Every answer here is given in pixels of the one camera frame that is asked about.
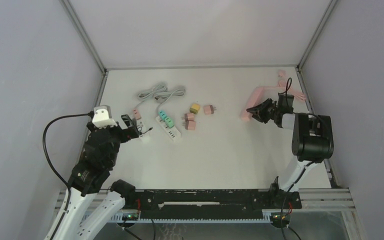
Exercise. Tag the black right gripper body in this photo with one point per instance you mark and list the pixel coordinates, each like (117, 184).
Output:
(266, 111)

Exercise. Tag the pink charger plug far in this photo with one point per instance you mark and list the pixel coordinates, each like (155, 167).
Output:
(209, 109)

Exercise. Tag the yellow charger plug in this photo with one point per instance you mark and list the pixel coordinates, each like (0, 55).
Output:
(194, 108)

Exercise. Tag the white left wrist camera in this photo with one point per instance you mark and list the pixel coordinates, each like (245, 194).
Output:
(102, 117)

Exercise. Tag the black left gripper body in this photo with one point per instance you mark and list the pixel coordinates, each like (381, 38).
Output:
(120, 135)

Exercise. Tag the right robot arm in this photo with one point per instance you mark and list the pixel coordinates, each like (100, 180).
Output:
(312, 137)

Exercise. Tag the pink USB charger plug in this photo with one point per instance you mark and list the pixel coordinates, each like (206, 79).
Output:
(136, 114)

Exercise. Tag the white power strip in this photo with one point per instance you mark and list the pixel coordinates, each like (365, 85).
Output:
(143, 129)
(173, 133)

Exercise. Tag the teal charger plug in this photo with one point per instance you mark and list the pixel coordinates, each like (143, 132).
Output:
(162, 114)

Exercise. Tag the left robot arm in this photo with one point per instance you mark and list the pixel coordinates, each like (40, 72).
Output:
(97, 160)

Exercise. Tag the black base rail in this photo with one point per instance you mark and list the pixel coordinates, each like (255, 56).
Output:
(211, 204)

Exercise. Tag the pink charger plug with prongs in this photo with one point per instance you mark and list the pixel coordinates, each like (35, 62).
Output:
(190, 125)

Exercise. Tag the pink power strip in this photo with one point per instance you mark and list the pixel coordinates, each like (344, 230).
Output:
(253, 100)

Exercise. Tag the green charger plug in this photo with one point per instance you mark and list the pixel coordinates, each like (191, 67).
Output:
(169, 122)

